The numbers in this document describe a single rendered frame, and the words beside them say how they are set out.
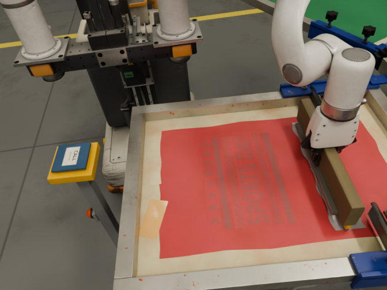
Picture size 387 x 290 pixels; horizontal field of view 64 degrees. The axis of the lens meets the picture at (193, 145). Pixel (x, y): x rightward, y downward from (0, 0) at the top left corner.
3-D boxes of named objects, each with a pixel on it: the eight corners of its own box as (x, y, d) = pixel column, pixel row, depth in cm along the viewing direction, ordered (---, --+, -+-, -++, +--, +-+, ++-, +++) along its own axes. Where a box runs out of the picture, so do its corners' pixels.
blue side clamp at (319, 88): (281, 110, 101) (284, 93, 96) (277, 100, 104) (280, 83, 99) (373, 100, 101) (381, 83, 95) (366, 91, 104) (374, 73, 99)
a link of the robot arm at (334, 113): (359, 85, 68) (355, 95, 70) (318, 90, 68) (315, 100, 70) (375, 107, 63) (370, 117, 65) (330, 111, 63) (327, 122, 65)
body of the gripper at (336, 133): (356, 92, 69) (343, 129, 77) (310, 98, 70) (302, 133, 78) (371, 114, 64) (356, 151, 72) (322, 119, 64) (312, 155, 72)
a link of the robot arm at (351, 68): (292, 41, 63) (321, 25, 67) (286, 84, 70) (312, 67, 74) (364, 68, 54) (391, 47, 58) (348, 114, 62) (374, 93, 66)
